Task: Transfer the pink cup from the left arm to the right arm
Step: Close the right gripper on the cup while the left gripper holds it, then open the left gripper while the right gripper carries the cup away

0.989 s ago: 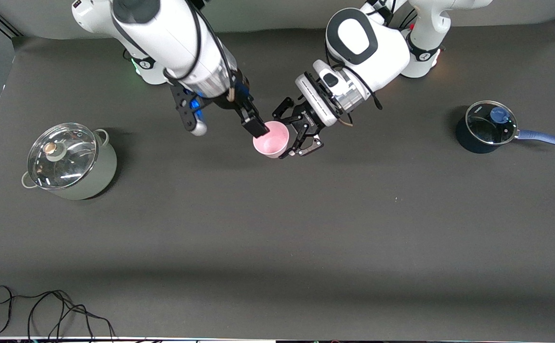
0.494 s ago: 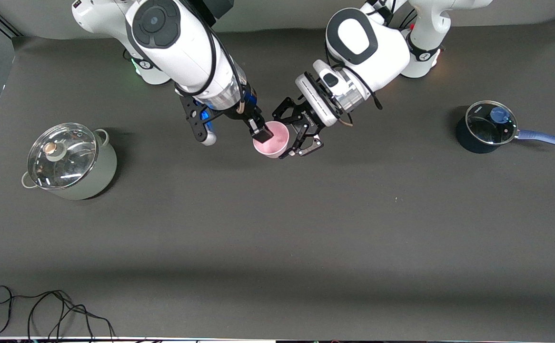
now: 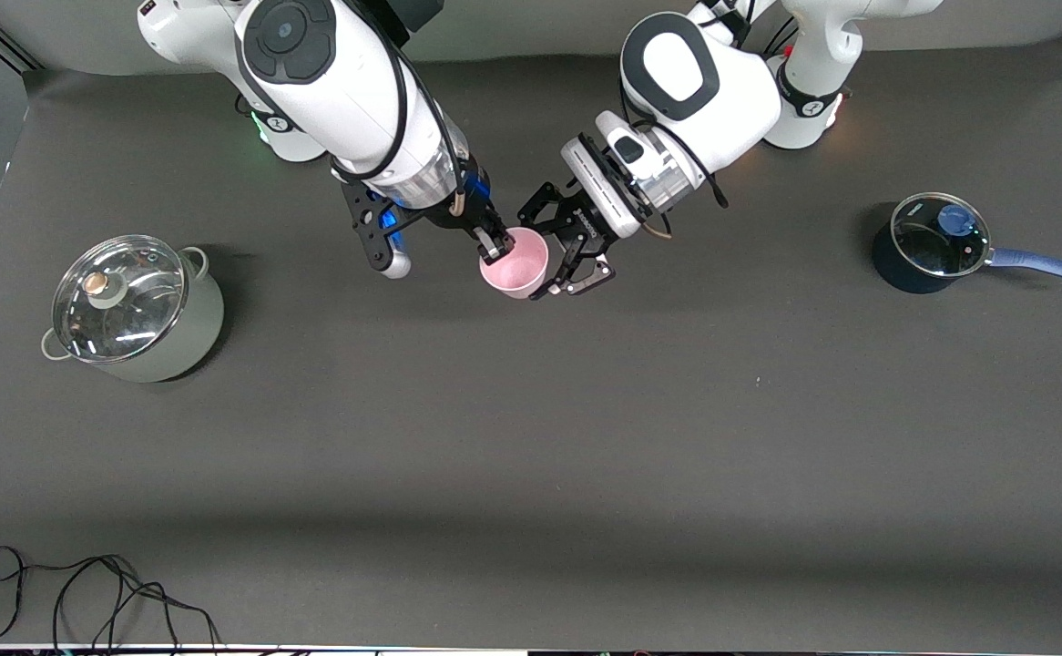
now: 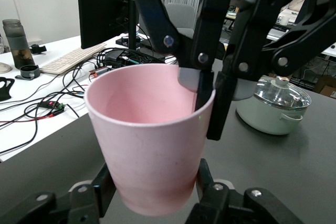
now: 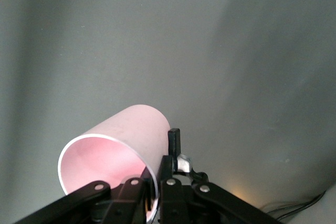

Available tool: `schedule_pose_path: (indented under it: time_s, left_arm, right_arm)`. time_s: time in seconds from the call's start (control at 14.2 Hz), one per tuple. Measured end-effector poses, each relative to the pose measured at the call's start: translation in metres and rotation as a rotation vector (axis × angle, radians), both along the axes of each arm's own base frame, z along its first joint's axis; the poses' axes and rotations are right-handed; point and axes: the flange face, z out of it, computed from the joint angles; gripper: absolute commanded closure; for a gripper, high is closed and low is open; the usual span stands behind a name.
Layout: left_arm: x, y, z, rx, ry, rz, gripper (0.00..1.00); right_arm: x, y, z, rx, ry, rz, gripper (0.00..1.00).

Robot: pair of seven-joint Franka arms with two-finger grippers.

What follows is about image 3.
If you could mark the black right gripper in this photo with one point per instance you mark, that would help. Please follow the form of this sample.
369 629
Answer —
469 212

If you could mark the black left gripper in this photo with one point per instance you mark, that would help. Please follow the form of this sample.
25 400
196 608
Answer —
564 222

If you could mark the pink plastic cup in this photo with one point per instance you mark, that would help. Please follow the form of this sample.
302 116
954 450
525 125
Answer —
522 269

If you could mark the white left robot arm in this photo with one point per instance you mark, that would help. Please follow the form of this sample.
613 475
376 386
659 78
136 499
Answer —
740 100

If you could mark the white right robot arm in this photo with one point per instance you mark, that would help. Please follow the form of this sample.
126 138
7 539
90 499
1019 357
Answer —
349 91

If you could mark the green cooking pot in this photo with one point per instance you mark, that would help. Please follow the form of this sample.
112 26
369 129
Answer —
194 337

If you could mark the dark blue saucepan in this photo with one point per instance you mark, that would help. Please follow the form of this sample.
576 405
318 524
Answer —
913 278

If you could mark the glass saucepan lid blue knob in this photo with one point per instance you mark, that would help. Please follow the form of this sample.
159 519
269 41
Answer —
936 237

